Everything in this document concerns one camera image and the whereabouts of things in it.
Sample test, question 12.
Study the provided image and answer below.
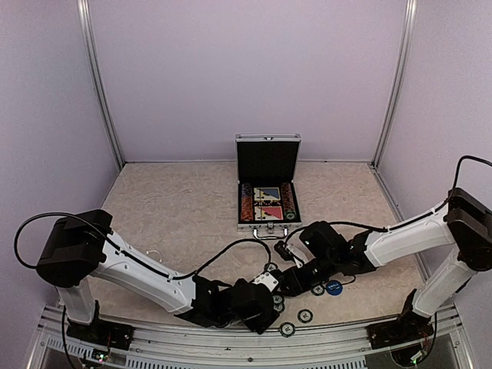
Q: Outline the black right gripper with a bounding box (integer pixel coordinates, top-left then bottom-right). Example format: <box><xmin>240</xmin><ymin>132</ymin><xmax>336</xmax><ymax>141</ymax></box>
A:
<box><xmin>279</xmin><ymin>252</ymin><xmax>339</xmax><ymax>296</ymax></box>

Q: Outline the green poker chip stack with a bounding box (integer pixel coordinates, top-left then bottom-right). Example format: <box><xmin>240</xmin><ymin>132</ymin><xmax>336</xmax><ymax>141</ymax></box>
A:
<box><xmin>284</xmin><ymin>209</ymin><xmax>297</xmax><ymax>221</ymax></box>

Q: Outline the aluminium poker set case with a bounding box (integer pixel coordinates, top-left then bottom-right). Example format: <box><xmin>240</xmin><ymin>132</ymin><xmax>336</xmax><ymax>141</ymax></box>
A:
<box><xmin>235</xmin><ymin>134</ymin><xmax>302</xmax><ymax>241</ymax></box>

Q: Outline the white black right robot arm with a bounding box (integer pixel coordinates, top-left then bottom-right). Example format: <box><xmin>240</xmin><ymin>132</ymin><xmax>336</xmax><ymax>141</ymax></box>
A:
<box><xmin>278</xmin><ymin>185</ymin><xmax>491</xmax><ymax>347</ymax></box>

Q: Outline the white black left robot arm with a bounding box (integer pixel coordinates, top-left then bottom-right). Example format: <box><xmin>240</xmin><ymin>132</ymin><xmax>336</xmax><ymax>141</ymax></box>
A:
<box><xmin>13</xmin><ymin>209</ymin><xmax>280</xmax><ymax>342</ymax></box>

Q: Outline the blue small blind button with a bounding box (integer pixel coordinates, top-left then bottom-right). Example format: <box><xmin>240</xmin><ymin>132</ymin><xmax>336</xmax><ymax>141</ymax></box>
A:
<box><xmin>325</xmin><ymin>281</ymin><xmax>344</xmax><ymax>296</ymax></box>

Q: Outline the red playing card deck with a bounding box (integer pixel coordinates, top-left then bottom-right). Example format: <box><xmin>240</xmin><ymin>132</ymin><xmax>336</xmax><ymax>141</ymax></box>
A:
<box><xmin>254</xmin><ymin>205</ymin><xmax>284</xmax><ymax>221</ymax></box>

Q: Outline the right chip row in case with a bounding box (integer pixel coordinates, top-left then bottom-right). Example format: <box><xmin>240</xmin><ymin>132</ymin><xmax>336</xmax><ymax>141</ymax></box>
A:
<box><xmin>281</xmin><ymin>183</ymin><xmax>295</xmax><ymax>212</ymax></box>

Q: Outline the blue playing card deck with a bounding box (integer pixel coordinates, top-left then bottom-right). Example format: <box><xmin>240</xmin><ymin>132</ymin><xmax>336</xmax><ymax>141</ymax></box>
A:
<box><xmin>254</xmin><ymin>187</ymin><xmax>281</xmax><ymax>202</ymax></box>

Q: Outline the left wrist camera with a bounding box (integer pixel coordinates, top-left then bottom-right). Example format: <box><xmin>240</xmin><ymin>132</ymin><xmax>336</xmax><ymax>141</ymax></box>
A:
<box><xmin>252</xmin><ymin>271</ymin><xmax>279</xmax><ymax>292</ymax></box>

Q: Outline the front aluminium rail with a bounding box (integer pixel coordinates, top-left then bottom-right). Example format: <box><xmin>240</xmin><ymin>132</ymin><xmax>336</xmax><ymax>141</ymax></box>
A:
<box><xmin>21</xmin><ymin>305</ymin><xmax>478</xmax><ymax>368</ymax></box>

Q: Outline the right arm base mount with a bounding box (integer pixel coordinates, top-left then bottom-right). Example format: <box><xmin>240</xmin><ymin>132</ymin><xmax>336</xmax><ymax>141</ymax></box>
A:
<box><xmin>367</xmin><ymin>320</ymin><xmax>407</xmax><ymax>350</ymax></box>

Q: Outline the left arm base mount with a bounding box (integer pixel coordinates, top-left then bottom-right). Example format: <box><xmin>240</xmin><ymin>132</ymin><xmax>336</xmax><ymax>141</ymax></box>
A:
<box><xmin>67</xmin><ymin>320</ymin><xmax>135</xmax><ymax>351</ymax></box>

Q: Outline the right aluminium frame post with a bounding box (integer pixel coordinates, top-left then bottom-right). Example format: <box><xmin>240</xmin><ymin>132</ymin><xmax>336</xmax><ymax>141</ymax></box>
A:
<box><xmin>371</xmin><ymin>0</ymin><xmax>417</xmax><ymax>171</ymax></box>

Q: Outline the aluminium frame post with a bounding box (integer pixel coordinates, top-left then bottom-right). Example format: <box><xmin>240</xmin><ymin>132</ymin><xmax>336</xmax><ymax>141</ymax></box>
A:
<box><xmin>371</xmin><ymin>0</ymin><xmax>417</xmax><ymax>171</ymax></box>
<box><xmin>77</xmin><ymin>0</ymin><xmax>125</xmax><ymax>170</ymax></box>

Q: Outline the left aluminium frame post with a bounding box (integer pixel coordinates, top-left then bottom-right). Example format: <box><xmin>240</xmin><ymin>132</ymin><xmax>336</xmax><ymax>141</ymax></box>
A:
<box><xmin>77</xmin><ymin>0</ymin><xmax>125</xmax><ymax>170</ymax></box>

